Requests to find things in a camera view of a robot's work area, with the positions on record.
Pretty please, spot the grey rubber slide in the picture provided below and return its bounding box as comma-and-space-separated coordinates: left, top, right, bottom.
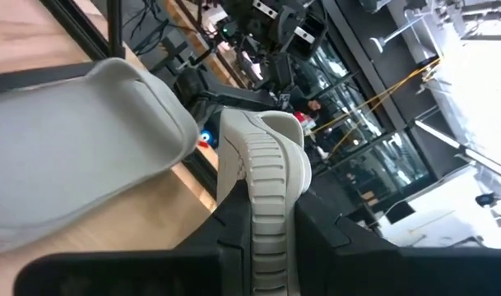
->
0, 57, 200, 256
215, 107, 313, 296

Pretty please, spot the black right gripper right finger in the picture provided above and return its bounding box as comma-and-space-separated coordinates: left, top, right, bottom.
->
295, 192, 501, 296

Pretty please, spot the computer tower with blue light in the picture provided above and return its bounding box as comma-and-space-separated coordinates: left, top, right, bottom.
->
198, 123, 220, 151

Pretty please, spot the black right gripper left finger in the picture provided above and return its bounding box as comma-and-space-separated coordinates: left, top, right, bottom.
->
13, 179, 254, 296

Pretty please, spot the yellow cord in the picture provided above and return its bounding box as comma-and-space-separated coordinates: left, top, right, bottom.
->
311, 57, 443, 135

